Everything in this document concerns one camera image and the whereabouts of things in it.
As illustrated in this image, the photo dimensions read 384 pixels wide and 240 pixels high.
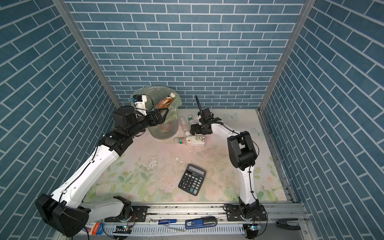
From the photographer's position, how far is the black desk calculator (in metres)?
0.82

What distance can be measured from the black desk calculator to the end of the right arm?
0.69ft

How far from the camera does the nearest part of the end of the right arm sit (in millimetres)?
755
